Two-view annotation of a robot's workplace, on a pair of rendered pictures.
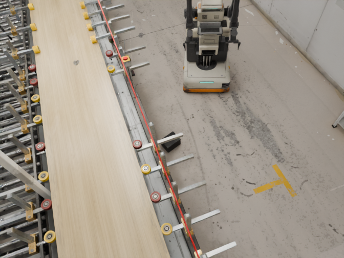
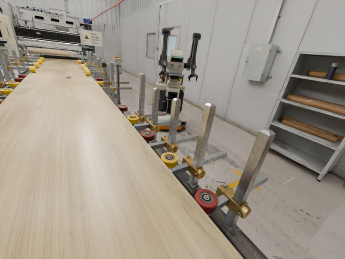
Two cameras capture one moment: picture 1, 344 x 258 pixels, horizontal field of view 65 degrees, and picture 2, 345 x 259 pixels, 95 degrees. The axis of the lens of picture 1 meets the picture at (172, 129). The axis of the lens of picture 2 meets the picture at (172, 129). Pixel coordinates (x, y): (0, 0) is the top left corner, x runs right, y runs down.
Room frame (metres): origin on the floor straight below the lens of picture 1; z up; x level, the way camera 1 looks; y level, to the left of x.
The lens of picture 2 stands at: (-0.08, 0.32, 1.34)
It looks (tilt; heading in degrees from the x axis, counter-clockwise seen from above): 26 degrees down; 340
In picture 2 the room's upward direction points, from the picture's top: 7 degrees clockwise
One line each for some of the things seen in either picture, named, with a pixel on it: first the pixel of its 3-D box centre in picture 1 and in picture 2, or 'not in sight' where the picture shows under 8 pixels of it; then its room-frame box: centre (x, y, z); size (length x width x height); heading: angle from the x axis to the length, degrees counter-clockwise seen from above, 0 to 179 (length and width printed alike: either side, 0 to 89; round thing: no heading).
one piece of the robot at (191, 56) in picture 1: (207, 40); (169, 95); (2.85, -0.58, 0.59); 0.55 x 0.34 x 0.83; 82
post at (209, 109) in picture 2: (188, 225); (200, 151); (0.49, -0.04, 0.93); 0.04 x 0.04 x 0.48; 15
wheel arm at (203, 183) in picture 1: (180, 191); (174, 142); (0.78, -0.01, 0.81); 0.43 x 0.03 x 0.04; 105
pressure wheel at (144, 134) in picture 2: (156, 198); (147, 141); (0.73, 0.18, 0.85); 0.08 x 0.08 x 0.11
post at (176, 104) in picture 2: (175, 195); (172, 136); (0.73, 0.03, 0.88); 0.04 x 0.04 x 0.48; 15
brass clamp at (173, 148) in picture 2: (175, 195); (169, 144); (0.75, 0.03, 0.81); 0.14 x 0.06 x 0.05; 15
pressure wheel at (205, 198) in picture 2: not in sight; (203, 207); (0.25, 0.05, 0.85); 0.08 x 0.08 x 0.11
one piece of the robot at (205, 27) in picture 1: (209, 31); (174, 76); (2.48, -0.52, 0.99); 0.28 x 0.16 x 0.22; 82
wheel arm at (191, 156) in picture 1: (169, 164); (157, 124); (1.02, 0.05, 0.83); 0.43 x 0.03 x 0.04; 105
